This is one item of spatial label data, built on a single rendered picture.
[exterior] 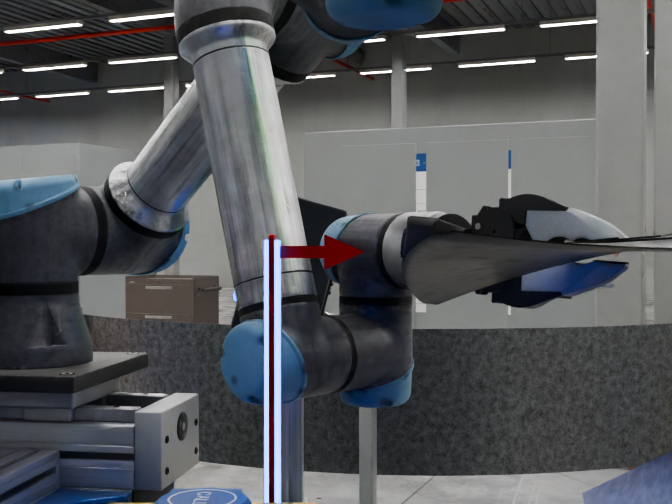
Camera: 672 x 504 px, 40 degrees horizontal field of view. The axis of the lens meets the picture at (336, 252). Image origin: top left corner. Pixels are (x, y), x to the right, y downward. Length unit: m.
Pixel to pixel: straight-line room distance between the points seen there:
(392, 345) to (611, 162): 4.17
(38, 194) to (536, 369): 1.74
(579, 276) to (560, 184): 6.07
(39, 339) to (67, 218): 0.15
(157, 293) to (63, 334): 6.42
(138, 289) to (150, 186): 6.49
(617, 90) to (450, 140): 2.18
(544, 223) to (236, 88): 0.31
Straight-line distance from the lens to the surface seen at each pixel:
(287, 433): 1.17
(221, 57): 0.89
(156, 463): 1.09
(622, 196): 5.02
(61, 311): 1.16
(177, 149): 1.13
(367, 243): 0.90
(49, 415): 1.14
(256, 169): 0.85
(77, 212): 1.18
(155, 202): 1.18
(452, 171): 6.96
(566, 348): 2.64
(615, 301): 5.03
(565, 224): 0.74
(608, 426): 2.74
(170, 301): 7.51
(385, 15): 0.58
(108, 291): 10.76
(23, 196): 1.15
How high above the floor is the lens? 1.19
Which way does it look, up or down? 1 degrees down
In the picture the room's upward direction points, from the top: straight up
